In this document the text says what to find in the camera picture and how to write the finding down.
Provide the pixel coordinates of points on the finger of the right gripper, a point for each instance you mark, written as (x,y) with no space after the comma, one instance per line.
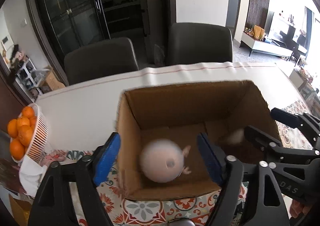
(273,150)
(306,123)

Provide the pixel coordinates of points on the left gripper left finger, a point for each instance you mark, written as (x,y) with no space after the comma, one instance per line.
(53,202)

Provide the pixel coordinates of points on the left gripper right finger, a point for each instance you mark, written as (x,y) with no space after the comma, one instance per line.
(264,204)

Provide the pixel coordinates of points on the round pink white device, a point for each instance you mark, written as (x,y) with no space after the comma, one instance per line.
(162,161)

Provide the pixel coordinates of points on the person right hand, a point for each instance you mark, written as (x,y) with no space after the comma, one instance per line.
(298,208)

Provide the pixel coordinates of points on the yellow woven box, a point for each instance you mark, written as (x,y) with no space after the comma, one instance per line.
(20,210)

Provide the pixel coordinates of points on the floral fabric tissue pouch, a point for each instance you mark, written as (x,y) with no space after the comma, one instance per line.
(26,177)

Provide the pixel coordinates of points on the orange fruit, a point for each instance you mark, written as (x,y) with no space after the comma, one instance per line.
(12,128)
(17,150)
(28,112)
(25,134)

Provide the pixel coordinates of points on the patterned tile table runner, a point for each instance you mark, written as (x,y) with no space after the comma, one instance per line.
(121,211)

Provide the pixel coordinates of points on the white basket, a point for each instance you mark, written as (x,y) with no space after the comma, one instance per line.
(40,128)

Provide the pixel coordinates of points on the white tv console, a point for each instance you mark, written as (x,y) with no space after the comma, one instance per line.
(257,46)

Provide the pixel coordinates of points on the brown cardboard box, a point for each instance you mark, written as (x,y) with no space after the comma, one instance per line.
(180,113)

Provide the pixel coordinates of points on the dark chair right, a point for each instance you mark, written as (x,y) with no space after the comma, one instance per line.
(190,43)

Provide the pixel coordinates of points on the dark chair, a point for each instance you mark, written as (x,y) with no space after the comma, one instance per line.
(190,43)
(100,59)

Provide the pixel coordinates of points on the white shoe rack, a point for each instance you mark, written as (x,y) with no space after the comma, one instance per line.
(27,75)

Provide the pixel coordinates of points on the dark chair left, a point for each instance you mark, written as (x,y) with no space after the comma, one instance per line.
(100,59)

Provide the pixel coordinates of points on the dark glass cabinet doors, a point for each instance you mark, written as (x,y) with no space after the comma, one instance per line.
(62,26)

